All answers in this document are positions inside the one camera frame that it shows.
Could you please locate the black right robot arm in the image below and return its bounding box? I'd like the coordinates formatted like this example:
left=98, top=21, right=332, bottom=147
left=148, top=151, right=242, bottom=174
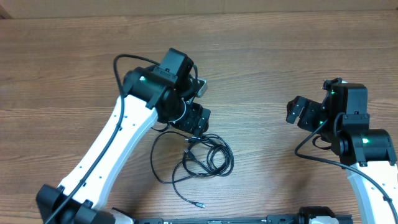
left=286, top=78, right=397, bottom=223

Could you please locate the black right camera cable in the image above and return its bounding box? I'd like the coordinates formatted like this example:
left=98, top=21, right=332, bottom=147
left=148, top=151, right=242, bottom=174
left=294, top=113, right=398, bottom=224

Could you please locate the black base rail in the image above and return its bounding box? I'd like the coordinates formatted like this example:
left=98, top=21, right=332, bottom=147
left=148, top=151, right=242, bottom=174
left=111, top=205, right=354, bottom=224

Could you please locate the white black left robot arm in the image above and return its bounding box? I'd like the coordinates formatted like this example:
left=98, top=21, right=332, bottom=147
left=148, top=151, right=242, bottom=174
left=36, top=48, right=210, bottom=223

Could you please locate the black barrel plug cable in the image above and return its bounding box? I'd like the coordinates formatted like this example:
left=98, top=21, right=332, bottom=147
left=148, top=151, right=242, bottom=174
left=150, top=129, right=203, bottom=185

